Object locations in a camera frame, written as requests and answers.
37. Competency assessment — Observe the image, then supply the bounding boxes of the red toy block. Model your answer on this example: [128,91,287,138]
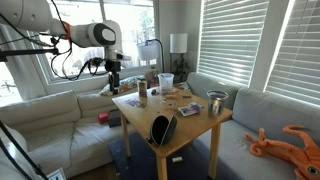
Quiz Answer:
[97,111,110,125]

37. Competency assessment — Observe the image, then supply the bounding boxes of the orange octopus plush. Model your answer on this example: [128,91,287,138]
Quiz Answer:
[245,124,320,180]

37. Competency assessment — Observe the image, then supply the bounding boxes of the orange forearm cable clip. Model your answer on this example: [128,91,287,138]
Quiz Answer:
[62,21,72,41]

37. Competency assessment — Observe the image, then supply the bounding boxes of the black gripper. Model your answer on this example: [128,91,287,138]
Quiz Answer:
[105,59,122,95]

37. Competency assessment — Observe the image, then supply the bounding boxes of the dark blue rug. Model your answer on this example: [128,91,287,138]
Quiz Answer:
[107,131,214,180]

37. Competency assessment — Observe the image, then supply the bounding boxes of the dark box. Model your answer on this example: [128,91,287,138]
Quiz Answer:
[107,108,123,129]

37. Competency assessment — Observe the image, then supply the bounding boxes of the white window blind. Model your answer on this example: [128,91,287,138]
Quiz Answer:
[265,0,320,106]
[197,0,270,88]

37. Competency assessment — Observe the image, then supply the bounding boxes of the dark house plant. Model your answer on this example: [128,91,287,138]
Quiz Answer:
[172,53,190,83]

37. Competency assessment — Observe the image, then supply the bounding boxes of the white card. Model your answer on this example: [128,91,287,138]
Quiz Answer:
[46,167,67,180]

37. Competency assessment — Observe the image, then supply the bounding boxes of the arc lamp white shade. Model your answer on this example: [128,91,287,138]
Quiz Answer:
[136,38,165,74]

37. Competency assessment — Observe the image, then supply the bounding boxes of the black boom rod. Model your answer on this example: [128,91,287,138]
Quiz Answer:
[0,47,60,63]

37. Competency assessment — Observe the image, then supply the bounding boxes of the silver metal cup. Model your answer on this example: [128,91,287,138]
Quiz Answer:
[206,89,230,118]

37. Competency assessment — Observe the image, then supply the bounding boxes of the white sofa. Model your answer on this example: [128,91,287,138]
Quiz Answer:
[0,84,143,179]

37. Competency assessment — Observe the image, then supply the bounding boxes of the black zip case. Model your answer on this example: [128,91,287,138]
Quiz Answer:
[148,114,178,147]

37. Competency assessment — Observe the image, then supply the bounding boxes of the black tripod legs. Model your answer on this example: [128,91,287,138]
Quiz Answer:
[0,119,48,180]

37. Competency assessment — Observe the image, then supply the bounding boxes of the grey sofa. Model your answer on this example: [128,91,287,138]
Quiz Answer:
[185,71,320,180]

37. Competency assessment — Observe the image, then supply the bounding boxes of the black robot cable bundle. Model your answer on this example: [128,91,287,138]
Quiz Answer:
[0,0,111,82]

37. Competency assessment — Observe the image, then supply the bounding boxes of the clear plastic cup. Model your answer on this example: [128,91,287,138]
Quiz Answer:
[157,72,175,96]

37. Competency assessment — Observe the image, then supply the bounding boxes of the small doll toy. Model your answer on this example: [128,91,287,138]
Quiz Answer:
[145,65,161,89]

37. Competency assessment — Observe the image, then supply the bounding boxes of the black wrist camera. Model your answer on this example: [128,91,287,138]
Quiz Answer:
[87,57,106,68]

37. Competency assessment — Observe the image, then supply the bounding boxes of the large white blue sachet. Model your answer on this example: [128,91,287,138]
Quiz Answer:
[177,101,204,117]

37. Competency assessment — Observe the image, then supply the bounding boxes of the white shade floor lamp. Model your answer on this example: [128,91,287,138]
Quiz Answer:
[169,32,189,83]

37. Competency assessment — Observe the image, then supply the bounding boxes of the wooden table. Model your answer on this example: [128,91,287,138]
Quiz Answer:
[111,83,234,180]

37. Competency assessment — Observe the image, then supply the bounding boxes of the white framed window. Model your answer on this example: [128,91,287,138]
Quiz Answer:
[28,0,159,86]

